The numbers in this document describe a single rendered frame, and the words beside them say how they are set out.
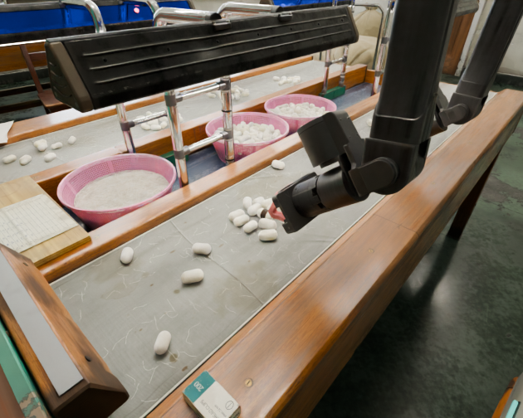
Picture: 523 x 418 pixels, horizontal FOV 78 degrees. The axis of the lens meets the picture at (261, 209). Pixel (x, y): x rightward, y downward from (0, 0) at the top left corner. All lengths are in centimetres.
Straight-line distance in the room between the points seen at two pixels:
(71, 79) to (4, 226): 42
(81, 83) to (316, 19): 47
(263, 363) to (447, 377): 107
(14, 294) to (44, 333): 8
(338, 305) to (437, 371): 97
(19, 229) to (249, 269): 44
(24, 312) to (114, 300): 17
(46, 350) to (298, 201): 35
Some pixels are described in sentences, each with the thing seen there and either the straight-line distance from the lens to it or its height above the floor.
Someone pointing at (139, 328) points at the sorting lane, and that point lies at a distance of 55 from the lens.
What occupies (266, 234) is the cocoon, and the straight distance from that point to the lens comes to 63.
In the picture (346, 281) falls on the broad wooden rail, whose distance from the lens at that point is 56.
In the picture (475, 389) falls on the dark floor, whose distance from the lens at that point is 149.
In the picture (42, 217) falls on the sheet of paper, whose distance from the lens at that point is 77.
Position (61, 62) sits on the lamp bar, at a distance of 44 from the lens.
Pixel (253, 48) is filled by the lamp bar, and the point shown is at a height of 107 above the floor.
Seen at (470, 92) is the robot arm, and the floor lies 96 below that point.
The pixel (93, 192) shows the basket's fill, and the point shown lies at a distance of 89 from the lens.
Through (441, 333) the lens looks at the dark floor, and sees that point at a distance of 157.
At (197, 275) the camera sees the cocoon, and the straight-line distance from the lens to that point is 57.
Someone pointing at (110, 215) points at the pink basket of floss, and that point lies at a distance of 76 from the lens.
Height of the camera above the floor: 117
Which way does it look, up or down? 36 degrees down
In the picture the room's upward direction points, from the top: straight up
